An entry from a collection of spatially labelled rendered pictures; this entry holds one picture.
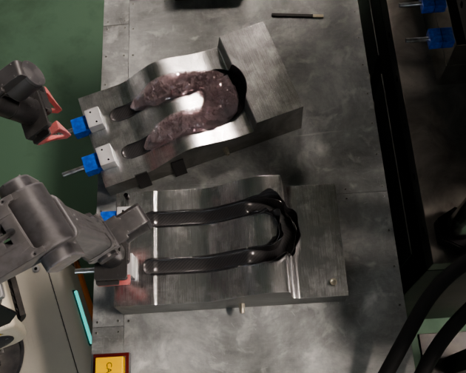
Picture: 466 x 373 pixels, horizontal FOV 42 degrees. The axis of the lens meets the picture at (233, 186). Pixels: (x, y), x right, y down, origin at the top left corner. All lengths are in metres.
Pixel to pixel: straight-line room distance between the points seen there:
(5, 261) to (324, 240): 0.83
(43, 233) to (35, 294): 1.37
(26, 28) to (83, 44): 0.28
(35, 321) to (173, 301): 0.81
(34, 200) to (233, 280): 0.67
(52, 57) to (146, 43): 1.12
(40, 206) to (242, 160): 0.86
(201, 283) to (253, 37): 0.62
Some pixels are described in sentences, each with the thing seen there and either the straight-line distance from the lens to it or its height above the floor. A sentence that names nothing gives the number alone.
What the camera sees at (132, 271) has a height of 0.92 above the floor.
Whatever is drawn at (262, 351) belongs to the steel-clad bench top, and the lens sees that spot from 1.38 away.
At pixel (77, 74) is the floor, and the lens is 2.70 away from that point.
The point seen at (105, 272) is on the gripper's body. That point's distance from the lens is 1.25.
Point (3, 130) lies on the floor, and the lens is 2.67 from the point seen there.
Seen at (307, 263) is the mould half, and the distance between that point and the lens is 1.36.
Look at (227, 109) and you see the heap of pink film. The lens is 1.46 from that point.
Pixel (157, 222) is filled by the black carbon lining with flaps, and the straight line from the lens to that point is 1.38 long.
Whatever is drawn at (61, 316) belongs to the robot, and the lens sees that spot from 2.03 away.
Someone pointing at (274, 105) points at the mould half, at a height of 0.91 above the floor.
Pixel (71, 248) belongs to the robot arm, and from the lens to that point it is 0.71.
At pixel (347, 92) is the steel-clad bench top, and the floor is 0.80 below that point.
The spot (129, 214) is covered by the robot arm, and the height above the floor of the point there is 1.12.
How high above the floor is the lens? 2.17
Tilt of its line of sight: 68 degrees down
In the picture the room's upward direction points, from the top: 9 degrees counter-clockwise
